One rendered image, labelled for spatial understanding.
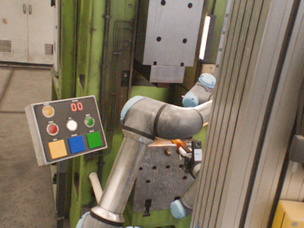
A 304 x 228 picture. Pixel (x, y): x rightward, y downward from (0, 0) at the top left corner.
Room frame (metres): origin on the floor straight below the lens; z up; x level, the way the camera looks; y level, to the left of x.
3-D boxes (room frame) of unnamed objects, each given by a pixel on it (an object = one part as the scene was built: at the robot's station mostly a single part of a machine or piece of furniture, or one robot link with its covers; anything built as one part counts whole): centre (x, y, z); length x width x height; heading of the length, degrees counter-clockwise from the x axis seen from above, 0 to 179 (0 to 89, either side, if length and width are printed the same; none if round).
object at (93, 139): (1.60, 0.28, 1.01); 0.07 x 0.05 x 0.07; 136
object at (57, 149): (1.46, 0.42, 1.01); 0.07 x 0.05 x 0.07; 136
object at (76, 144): (1.53, 0.35, 1.01); 0.07 x 0.05 x 0.07; 136
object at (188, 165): (1.52, -0.22, 0.98); 0.12 x 0.08 x 0.09; 21
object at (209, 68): (2.14, -0.30, 1.27); 0.09 x 0.02 x 0.17; 111
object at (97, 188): (1.69, 0.24, 0.62); 0.44 x 0.05 x 0.05; 21
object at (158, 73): (2.10, 0.03, 1.32); 0.42 x 0.20 x 0.10; 21
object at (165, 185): (2.12, -0.02, 0.69); 0.56 x 0.38 x 0.45; 21
